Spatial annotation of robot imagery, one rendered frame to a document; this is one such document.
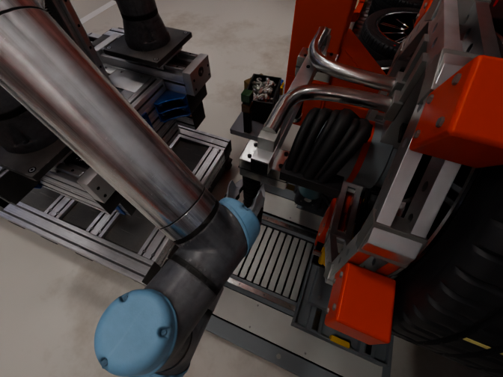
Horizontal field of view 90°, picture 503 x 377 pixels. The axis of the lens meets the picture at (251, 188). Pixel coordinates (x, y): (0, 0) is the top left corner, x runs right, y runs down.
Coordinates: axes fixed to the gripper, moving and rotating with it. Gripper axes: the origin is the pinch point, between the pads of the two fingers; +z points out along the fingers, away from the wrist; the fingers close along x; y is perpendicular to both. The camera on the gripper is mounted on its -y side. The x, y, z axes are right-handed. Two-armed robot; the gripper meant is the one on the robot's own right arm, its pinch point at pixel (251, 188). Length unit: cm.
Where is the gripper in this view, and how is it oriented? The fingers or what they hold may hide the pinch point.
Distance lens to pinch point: 53.2
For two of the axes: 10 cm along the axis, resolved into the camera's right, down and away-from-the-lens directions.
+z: 3.9, -7.7, 5.1
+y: 0.0, -5.5, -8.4
